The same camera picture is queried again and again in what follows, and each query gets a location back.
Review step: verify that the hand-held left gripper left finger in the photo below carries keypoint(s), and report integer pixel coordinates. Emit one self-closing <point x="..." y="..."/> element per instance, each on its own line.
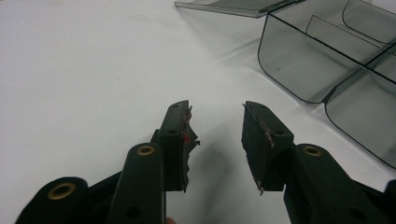
<point x="174" y="155"/>

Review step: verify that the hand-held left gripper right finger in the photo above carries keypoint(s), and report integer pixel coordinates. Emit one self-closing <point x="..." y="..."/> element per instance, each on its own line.
<point x="264" y="155"/>

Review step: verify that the clear grey plastic compartment box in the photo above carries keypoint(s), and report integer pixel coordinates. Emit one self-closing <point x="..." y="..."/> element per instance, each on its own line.
<point x="295" y="68"/>

